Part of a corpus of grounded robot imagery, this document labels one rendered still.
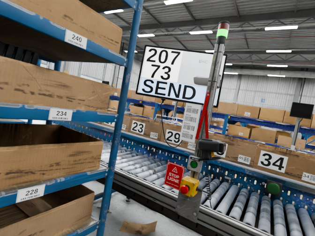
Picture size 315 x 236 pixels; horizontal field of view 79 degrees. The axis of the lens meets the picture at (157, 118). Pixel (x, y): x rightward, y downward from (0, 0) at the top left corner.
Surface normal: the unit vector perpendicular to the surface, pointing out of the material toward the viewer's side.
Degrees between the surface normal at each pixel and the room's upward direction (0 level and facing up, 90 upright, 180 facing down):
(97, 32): 91
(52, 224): 91
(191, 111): 90
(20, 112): 90
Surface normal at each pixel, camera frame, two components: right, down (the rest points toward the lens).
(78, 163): 0.80, 0.19
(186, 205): -0.51, -0.04
